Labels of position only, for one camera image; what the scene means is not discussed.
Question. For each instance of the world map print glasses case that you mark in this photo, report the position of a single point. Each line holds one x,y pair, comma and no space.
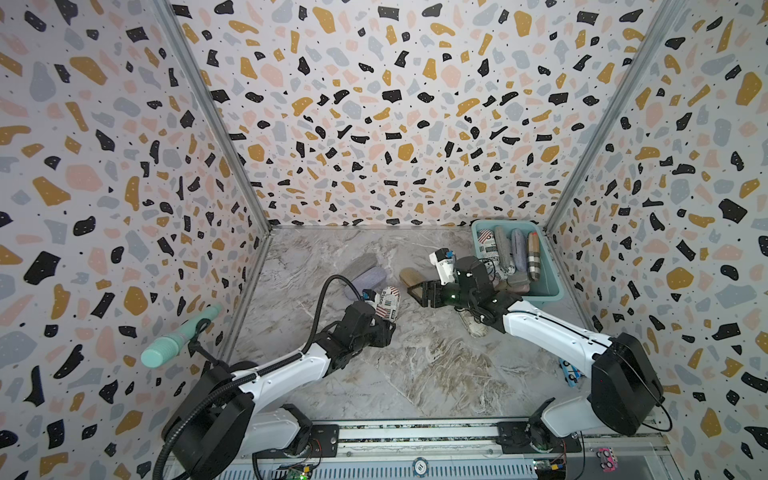
474,328

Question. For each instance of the blue toy car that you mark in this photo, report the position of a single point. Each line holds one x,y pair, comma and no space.
572,375

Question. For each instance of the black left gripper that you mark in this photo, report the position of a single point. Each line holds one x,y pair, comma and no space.
387,330

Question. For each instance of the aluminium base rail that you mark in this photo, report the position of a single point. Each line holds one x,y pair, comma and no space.
490,448

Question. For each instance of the tan fabric glasses case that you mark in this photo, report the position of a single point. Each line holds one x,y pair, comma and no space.
411,277

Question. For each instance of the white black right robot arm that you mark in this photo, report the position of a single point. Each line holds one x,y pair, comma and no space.
623,387

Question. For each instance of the dark grey fabric glasses case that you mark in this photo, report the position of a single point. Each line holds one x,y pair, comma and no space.
506,262

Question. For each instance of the aluminium wall frame strip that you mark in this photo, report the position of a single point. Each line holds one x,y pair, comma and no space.
173,33

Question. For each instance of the plaid tartan glasses case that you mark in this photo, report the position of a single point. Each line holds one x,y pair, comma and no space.
534,256

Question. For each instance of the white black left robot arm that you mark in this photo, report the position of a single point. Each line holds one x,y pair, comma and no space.
234,411

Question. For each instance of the newspaper flag glasses case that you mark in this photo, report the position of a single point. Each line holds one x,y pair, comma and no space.
487,245

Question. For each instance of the mint green handheld microphone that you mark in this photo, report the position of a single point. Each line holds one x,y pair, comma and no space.
165,348

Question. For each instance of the newspaper print glasses case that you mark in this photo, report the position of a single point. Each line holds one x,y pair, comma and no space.
387,303

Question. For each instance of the long lilac fabric glasses case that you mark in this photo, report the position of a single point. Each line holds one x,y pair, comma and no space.
366,278

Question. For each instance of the small pink hard glasses case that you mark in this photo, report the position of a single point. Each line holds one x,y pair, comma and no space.
517,283

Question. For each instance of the pink toy car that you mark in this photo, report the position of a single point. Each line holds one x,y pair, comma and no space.
607,459

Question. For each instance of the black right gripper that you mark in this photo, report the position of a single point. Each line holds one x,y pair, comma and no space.
430,287

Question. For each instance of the teal plastic storage box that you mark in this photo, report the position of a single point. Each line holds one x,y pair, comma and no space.
549,287

